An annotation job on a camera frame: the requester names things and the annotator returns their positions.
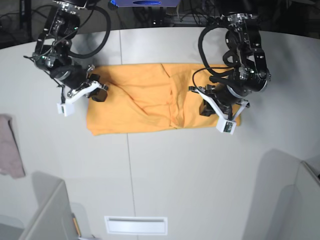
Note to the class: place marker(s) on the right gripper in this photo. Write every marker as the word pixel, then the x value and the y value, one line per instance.
pixel 77 78

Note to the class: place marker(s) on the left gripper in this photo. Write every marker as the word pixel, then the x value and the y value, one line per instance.
pixel 224 96

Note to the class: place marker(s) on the yellow T-shirt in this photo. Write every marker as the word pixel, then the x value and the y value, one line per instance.
pixel 149 98

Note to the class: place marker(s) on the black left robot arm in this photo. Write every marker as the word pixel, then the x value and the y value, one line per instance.
pixel 245 69

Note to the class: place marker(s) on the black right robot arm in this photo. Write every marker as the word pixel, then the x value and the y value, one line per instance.
pixel 53 54

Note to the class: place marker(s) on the purple base unit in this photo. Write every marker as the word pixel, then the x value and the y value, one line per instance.
pixel 146 3

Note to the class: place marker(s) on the pink folded cloth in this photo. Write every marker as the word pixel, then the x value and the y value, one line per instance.
pixel 10 159

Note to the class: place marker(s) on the grey right bin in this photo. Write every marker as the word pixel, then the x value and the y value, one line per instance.
pixel 297 213

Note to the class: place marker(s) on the grey bin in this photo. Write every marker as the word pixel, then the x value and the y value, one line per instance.
pixel 35 207
pixel 297 213

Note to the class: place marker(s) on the orange pencil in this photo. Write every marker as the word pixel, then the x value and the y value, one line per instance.
pixel 77 228

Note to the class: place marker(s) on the white table label plate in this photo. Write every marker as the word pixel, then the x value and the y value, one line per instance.
pixel 125 225

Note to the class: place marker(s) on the grey left bin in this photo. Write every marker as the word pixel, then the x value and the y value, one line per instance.
pixel 35 207

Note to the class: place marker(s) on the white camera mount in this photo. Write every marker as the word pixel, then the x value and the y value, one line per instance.
pixel 225 123
pixel 66 106

